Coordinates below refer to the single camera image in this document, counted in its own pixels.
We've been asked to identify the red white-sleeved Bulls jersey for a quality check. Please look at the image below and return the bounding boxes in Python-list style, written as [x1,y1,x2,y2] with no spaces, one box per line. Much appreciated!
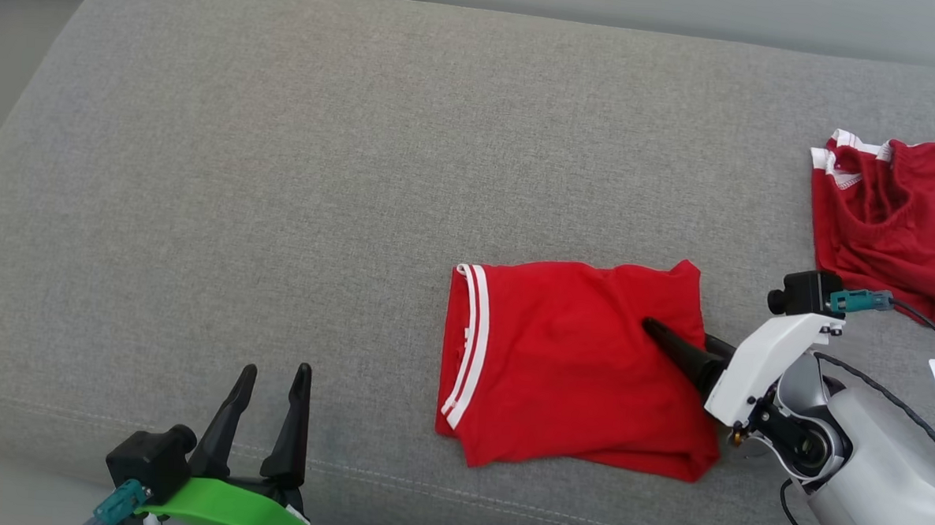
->
[433,250,728,485]

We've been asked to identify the arm teal-plug cable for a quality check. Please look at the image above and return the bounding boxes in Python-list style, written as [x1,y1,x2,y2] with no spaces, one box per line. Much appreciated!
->
[80,476,151,525]
[810,287,935,478]

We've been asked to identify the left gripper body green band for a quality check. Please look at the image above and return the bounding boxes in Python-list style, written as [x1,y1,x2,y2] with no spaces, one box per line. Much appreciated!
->
[136,469,314,525]

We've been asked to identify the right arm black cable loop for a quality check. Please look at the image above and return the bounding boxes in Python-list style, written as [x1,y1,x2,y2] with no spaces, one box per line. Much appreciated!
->
[777,478,845,525]

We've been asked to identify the grey fabric sofa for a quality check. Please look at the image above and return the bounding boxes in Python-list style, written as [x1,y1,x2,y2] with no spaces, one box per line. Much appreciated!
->
[0,0,935,525]

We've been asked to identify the left arm teal-plug cable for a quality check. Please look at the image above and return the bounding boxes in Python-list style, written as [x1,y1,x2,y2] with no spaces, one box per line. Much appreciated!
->
[80,476,151,525]

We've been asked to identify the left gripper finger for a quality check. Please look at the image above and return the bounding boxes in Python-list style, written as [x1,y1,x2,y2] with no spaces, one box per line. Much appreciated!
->
[259,362,314,490]
[188,362,259,481]

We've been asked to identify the red Bulls 23 shorts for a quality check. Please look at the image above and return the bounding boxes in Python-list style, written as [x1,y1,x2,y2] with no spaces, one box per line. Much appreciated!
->
[803,128,935,329]

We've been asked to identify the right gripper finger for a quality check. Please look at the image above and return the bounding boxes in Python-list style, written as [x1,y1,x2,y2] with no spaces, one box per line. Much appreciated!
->
[639,318,732,403]
[704,333,739,364]

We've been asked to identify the right arm teal-plug cable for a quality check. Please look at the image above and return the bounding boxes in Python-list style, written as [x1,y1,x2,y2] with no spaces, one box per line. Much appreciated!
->
[810,287,935,478]

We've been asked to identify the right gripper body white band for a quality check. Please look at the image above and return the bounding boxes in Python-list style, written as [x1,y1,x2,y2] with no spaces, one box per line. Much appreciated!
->
[703,307,847,434]

